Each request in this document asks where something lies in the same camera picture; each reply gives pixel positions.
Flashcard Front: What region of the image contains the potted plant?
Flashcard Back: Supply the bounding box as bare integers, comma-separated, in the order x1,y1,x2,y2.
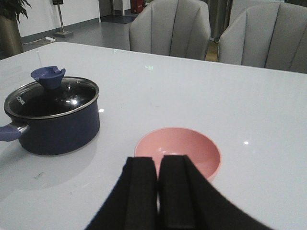
0,0,30,57

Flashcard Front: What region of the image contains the red trash bin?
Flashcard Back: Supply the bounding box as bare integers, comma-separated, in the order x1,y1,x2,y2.
130,0,143,13

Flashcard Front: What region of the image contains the dark blue saucepan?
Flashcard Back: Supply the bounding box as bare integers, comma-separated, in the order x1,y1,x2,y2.
0,99,100,155

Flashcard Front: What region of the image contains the grey upholstered chair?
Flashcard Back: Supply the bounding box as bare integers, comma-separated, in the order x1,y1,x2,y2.
217,2,307,73
129,0,211,60

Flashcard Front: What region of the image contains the glass lid with blue knob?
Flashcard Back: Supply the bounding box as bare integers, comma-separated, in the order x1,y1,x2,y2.
4,66,99,119

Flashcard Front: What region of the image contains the metal sign stand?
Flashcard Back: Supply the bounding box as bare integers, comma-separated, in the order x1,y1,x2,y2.
52,0,73,38

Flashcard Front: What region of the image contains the right grey upholstered chair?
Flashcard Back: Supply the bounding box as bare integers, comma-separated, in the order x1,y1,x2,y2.
217,2,307,73

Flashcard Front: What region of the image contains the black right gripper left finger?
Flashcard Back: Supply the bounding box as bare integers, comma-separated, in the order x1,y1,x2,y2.
86,157,157,230

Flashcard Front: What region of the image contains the pink bowl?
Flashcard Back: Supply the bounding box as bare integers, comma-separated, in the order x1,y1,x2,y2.
134,127,222,182

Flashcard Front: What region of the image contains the left grey upholstered chair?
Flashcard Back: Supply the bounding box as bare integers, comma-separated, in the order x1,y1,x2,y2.
129,0,211,60

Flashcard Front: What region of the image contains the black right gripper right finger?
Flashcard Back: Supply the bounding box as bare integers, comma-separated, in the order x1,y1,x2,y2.
158,155,268,230

